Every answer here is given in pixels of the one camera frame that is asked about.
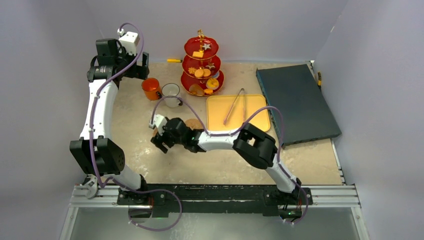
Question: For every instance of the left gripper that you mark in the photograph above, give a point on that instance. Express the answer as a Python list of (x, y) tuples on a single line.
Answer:
[(140, 71)]

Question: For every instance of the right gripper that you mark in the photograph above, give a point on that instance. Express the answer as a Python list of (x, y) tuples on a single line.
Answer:
[(166, 133)]

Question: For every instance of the orange mug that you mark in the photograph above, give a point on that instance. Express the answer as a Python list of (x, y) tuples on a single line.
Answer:
[(152, 89)]

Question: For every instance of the white ribbed mug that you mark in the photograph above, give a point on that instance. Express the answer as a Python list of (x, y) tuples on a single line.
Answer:
[(171, 93)]

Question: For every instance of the orange fish shaped cookie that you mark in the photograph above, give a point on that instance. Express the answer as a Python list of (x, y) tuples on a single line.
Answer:
[(208, 91)]

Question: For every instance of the flower shaped cookie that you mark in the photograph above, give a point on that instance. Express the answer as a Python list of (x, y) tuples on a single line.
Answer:
[(192, 70)]

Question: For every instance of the red three-tier cake stand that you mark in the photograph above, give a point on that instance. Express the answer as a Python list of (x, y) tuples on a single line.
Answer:
[(195, 44)]

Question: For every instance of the round orange cookie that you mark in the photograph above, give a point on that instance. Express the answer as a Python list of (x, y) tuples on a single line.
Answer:
[(206, 73), (199, 73)]

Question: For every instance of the square cracker biscuit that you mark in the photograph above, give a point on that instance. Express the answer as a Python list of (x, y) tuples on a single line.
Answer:
[(198, 54)]

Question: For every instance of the white star cookie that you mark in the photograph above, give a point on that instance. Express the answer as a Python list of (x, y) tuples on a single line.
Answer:
[(207, 46)]

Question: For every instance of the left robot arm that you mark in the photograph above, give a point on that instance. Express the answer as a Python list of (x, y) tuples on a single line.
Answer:
[(95, 152)]

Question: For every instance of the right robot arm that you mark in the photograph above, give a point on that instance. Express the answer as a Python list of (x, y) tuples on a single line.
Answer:
[(255, 146)]

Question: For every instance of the yellow iced donut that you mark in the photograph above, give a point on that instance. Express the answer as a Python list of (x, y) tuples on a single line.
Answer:
[(212, 84)]

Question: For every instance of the silver wrench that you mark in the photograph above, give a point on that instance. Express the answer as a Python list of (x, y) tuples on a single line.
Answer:
[(91, 184)]

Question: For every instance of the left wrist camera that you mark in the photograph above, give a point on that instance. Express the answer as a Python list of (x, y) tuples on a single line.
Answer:
[(129, 40)]

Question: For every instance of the yellow screwdriver by wall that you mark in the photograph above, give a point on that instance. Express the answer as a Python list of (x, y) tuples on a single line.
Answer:
[(172, 60)]

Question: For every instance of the black base frame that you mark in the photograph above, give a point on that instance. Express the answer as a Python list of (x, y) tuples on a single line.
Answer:
[(267, 200)]

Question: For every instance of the yellow handled screwdriver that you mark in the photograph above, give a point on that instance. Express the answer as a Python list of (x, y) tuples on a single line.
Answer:
[(319, 80)]

